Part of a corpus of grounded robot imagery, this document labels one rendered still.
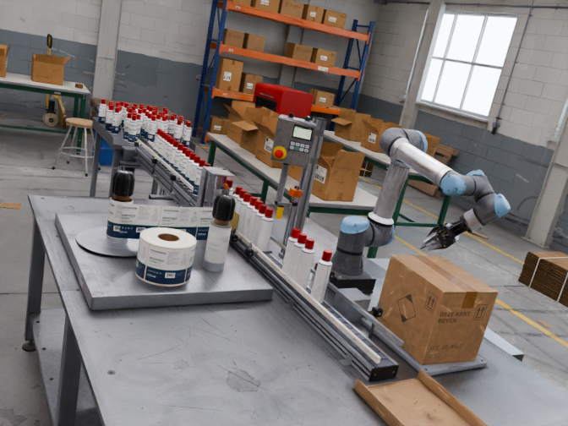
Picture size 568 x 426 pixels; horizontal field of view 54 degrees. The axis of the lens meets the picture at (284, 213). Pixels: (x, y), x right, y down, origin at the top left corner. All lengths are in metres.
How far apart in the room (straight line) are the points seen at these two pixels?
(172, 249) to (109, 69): 7.84
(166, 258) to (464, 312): 1.02
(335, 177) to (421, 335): 2.22
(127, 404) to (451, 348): 1.07
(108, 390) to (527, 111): 7.46
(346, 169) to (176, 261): 2.26
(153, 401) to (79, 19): 8.43
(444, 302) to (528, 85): 6.78
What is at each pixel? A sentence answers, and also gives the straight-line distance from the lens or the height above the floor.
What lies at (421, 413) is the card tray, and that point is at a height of 0.83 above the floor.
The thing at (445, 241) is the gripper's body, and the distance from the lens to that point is 2.16.
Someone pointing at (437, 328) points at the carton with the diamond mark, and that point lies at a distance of 1.92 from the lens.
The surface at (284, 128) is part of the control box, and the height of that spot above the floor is 1.43.
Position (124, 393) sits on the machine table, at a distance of 1.57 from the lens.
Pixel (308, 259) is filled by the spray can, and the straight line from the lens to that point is 2.13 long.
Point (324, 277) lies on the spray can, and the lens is 2.05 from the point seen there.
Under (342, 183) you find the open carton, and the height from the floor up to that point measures 0.91.
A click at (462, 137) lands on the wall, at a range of 9.16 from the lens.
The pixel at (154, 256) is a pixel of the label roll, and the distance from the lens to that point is 1.99.
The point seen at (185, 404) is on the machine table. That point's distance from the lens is 1.55.
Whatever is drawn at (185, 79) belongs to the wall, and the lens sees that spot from 10.01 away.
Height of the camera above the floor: 1.75
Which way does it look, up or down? 16 degrees down
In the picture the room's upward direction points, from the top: 12 degrees clockwise
